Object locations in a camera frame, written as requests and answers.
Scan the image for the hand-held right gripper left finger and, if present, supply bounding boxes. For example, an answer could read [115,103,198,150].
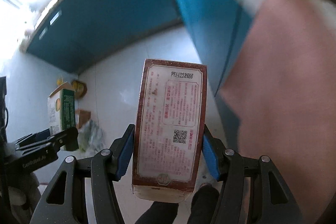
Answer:
[31,124,135,224]

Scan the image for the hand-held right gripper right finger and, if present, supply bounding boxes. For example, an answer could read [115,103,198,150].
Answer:
[201,125,305,224]

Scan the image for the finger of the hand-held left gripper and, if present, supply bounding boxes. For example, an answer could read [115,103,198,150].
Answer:
[39,126,79,159]
[15,128,53,148]

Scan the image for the brown bordered white box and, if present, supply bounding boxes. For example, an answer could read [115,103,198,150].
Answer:
[131,59,208,200]

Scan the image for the translucent plastic bag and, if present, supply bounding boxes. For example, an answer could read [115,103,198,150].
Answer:
[77,119,105,153]

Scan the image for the brown cardboard piece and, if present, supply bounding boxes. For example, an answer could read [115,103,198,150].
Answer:
[76,109,92,130]

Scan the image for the green white carton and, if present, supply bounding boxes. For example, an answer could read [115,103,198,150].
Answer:
[47,81,77,135]

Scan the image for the yellow round tin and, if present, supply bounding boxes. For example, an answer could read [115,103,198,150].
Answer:
[71,80,88,100]

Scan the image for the person's black trousers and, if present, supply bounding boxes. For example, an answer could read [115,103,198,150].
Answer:
[134,185,221,224]

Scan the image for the cat print table cloth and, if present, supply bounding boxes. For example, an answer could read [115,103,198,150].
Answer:
[218,0,336,224]

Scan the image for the blue kitchen cabinet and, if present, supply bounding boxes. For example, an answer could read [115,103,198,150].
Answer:
[26,0,184,73]
[157,0,252,130]

